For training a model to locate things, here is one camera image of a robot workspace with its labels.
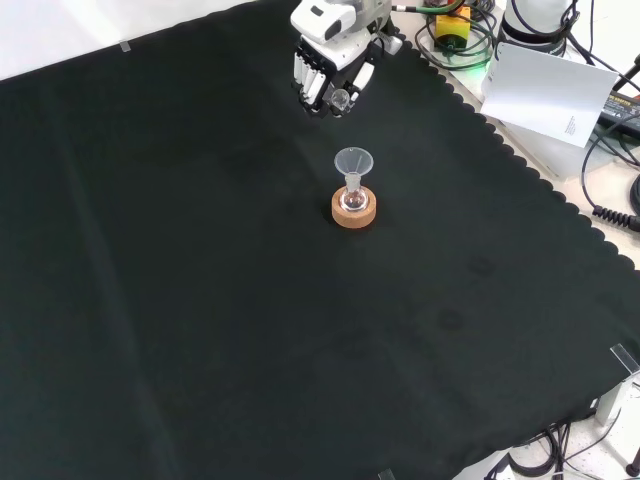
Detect black power adapter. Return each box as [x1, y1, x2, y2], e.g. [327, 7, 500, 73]
[597, 91, 640, 132]

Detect yellow stop button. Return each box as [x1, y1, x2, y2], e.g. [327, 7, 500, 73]
[433, 5, 473, 52]

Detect cork ring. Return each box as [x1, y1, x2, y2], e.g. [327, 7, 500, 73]
[331, 187, 378, 230]

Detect white paper sheet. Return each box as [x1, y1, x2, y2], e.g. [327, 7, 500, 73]
[479, 41, 621, 149]

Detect black tripod leg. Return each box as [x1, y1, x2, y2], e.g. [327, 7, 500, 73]
[611, 52, 640, 97]

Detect white box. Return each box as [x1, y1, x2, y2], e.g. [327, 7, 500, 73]
[492, 117, 601, 182]

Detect black coiled cable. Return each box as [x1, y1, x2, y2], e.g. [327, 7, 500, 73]
[580, 124, 640, 231]

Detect green cable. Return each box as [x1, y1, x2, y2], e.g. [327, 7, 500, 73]
[414, 4, 500, 72]

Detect clear plastic funnel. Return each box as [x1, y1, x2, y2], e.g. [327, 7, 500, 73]
[333, 146, 375, 187]

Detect black table cloth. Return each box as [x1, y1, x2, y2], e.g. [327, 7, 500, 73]
[0, 0, 640, 480]

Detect clear round-bottom flask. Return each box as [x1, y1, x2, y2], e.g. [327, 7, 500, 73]
[340, 172, 366, 211]

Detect white metal bracket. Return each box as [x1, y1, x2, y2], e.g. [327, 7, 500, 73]
[593, 379, 640, 427]

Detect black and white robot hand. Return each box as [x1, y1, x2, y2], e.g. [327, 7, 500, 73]
[290, 0, 404, 119]

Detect black cable bundle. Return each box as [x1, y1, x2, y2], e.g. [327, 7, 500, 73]
[507, 422, 624, 480]

